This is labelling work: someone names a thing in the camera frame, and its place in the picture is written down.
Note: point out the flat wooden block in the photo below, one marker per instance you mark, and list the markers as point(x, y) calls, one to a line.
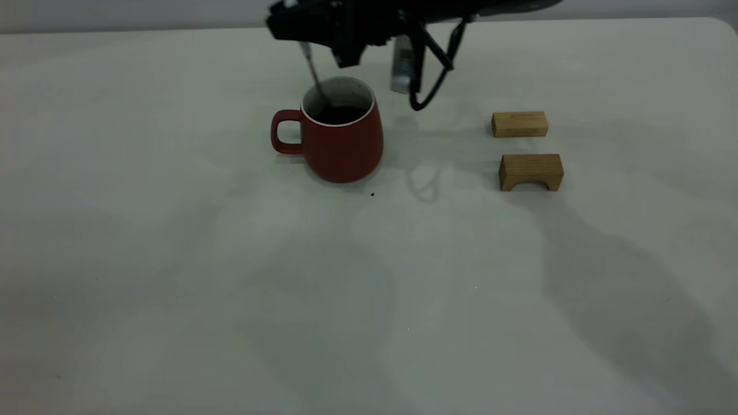
point(519, 124)

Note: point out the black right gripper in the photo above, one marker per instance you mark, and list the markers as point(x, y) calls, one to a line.
point(357, 26)

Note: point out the arched wooden block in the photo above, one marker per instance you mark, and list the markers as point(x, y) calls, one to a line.
point(530, 167)

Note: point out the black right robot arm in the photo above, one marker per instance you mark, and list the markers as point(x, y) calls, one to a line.
point(490, 7)

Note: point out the red ceramic mug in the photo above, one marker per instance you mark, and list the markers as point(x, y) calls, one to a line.
point(346, 150)

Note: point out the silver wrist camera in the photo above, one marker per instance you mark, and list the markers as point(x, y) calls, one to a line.
point(403, 66)

